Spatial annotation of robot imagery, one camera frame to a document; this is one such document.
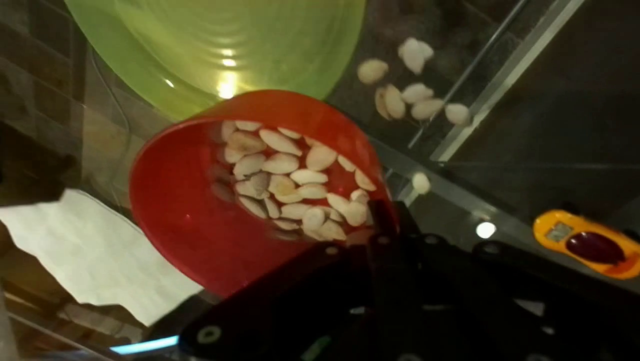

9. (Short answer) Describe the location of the white paper napkin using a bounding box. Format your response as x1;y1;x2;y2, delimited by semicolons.
0;187;205;329

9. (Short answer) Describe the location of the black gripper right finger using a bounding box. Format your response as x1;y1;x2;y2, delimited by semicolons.
399;228;640;361

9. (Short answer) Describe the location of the orange tape measure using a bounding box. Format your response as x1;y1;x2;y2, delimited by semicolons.
529;207;640;281

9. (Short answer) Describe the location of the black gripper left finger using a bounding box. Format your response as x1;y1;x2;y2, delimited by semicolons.
177;199;404;361

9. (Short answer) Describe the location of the yellow-green plastic bowl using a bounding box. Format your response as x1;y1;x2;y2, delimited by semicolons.
61;0;367;124

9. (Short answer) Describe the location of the glass table with metal frame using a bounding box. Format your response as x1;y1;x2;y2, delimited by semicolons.
0;0;640;361

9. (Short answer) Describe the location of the red plastic bowl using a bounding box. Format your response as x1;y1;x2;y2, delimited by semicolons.
127;87;399;299

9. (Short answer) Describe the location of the loose white seed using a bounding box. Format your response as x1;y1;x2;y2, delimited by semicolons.
442;99;474;129
409;171;434;196
395;36;435;76
372;82;408;123
408;95;446;123
399;79;435;105
354;56;392;86

